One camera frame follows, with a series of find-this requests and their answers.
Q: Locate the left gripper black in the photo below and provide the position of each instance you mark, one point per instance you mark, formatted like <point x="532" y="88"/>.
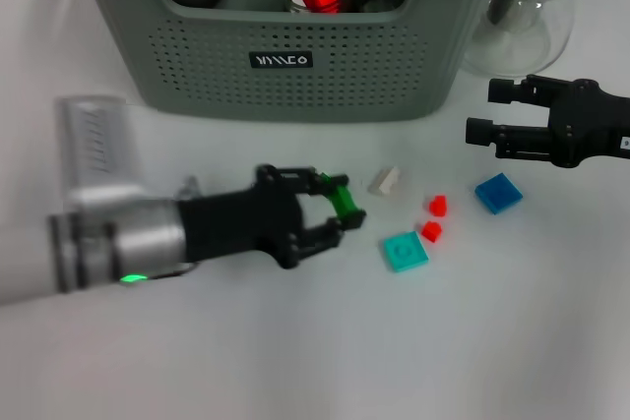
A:
<point x="236" y="223"/>

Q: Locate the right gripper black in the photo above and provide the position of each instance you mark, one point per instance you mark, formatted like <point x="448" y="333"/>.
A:
<point x="595" y="125"/>

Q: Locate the blue square plate brick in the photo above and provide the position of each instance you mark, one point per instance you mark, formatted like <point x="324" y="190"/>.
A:
<point x="498" y="193"/>

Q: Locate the teal square plate brick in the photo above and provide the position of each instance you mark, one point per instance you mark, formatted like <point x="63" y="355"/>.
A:
<point x="406" y="252"/>

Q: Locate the small red toy brick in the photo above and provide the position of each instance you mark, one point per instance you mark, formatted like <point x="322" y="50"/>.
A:
<point x="437" y="206"/>
<point x="431" y="232"/>

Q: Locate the dark red curved toy brick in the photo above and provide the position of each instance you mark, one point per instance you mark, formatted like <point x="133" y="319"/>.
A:
<point x="304" y="3"/>

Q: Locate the grey-green perforated storage bin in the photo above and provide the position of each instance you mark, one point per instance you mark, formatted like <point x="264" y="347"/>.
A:
<point x="315" y="95"/>

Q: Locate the glass carafe with black lid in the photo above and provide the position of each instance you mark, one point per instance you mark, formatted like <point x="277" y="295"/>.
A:
<point x="522" y="46"/>

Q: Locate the white chunky toy brick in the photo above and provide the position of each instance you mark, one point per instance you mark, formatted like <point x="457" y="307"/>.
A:
<point x="386" y="180"/>

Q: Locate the silver plug on left gripper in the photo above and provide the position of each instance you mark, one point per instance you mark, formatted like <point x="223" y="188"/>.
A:
<point x="190" y="186"/>

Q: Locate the left wrist camera housing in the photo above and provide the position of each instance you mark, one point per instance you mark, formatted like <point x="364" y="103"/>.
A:
<point x="93" y="144"/>

